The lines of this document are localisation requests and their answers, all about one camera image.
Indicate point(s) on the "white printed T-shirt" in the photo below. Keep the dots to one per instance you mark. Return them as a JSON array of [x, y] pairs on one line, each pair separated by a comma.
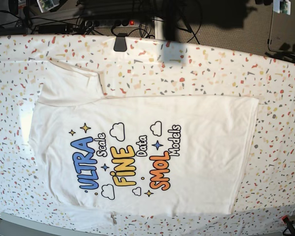
[[150, 155]]

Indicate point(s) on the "black table clamp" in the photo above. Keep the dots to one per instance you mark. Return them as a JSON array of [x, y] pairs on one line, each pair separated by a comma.
[[120, 43]]

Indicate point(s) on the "terrazzo pattern tablecloth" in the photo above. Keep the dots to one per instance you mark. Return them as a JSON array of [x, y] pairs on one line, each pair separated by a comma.
[[151, 67]]

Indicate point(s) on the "red clamp right corner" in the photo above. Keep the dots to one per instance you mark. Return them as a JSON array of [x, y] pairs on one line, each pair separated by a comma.
[[285, 219]]

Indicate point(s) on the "white metal stand post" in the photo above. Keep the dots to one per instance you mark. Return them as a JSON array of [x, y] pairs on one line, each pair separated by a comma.
[[159, 28]]

